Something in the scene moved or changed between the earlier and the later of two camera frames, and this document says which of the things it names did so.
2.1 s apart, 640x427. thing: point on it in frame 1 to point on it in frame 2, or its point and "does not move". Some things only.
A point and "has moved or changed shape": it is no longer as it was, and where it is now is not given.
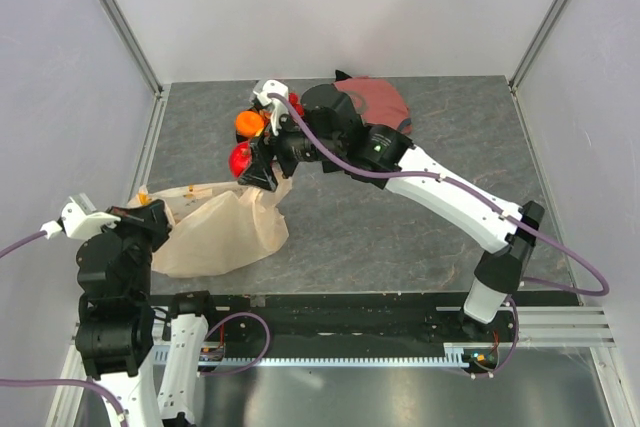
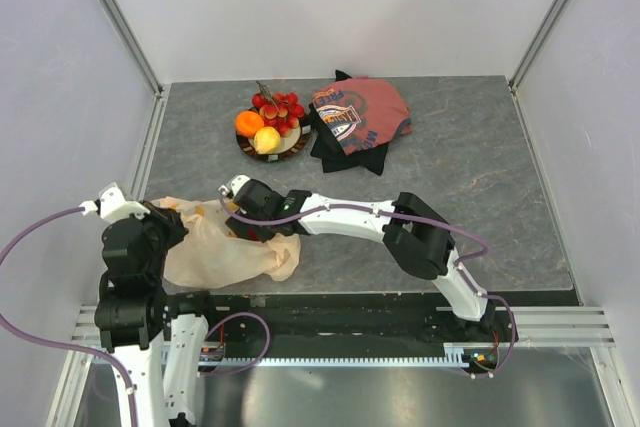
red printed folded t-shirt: x=378 y=103 does not move
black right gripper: x=265 y=148 to x=241 y=227
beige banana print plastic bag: x=217 y=226 has moved or changed shape
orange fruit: x=249 y=124 does not move
